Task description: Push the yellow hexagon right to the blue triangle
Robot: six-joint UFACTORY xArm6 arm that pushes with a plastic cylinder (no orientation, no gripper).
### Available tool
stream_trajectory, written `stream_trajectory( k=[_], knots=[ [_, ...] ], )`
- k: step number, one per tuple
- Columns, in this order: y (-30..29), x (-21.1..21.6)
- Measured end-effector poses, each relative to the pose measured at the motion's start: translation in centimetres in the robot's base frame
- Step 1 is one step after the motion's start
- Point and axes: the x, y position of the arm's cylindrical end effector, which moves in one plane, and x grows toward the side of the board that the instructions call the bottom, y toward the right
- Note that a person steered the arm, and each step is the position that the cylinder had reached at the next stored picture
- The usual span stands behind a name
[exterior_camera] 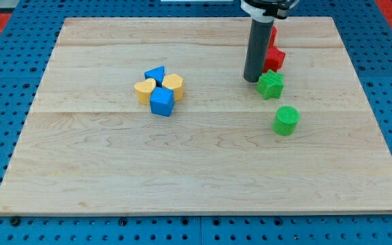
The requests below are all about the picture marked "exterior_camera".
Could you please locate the robot arm flange white black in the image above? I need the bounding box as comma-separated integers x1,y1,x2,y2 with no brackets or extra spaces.
240,0,300,23

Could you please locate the yellow hexagon block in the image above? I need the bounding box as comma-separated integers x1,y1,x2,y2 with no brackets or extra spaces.
162,73,184,101

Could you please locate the blue triangle block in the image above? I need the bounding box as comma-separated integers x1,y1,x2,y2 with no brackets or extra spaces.
144,66,165,87

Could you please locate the blue cube block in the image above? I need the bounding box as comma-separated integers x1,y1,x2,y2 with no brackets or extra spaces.
150,87,174,116

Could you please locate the wooden board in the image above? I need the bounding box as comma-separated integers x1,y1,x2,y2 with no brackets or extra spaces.
0,17,392,216

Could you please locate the yellow heart block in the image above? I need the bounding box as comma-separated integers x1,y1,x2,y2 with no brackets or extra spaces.
134,78,157,105

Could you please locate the green star block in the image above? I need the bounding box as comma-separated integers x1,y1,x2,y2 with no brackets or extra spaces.
257,69,284,99

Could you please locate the green cylinder block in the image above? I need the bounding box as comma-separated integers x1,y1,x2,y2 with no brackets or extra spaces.
272,106,300,136

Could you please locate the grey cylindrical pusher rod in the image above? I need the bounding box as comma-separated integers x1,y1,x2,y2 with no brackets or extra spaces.
243,20,274,82

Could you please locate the red star block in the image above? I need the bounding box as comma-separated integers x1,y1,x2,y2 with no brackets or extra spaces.
263,46,286,73

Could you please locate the red block behind rod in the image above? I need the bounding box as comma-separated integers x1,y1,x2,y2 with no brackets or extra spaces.
269,27,278,48

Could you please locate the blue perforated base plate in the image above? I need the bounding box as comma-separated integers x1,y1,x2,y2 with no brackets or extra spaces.
0,0,392,244

